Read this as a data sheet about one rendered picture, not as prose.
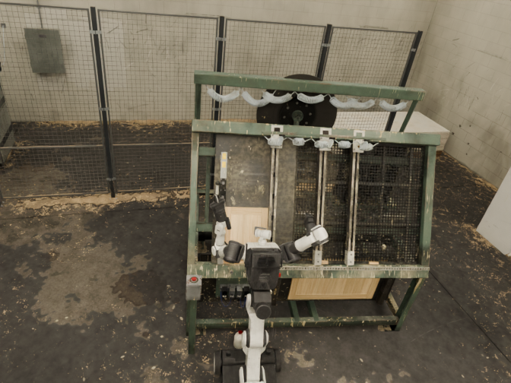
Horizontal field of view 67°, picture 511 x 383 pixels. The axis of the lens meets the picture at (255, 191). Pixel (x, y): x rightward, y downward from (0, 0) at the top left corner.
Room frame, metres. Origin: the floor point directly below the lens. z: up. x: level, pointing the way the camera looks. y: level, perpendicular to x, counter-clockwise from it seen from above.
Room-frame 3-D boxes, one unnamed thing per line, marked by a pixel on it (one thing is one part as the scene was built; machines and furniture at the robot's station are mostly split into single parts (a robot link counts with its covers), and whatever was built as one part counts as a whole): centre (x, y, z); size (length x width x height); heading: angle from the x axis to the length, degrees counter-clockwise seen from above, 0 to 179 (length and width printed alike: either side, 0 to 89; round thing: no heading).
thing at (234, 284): (2.28, -0.03, 0.69); 0.50 x 0.14 x 0.24; 101
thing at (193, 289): (2.13, 0.39, 0.84); 0.12 x 0.12 x 0.18; 11
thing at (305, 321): (3.16, -0.48, 0.41); 2.20 x 1.38 x 0.83; 101
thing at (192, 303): (2.13, 0.39, 0.38); 0.06 x 0.06 x 0.75; 11
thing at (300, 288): (2.77, -0.91, 0.52); 0.90 x 0.02 x 0.55; 101
